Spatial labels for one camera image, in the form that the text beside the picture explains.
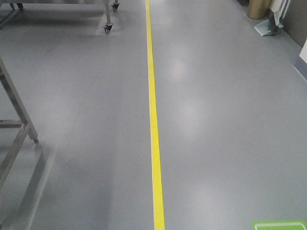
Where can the steel table leg frame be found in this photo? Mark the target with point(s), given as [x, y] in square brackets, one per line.
[24, 124]

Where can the grey dustpan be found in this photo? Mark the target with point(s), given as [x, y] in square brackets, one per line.
[271, 26]

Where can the green footprint floor sign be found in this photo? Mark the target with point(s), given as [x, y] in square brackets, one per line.
[280, 225]

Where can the cardboard tube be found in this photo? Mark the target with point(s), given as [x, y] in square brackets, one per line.
[257, 9]

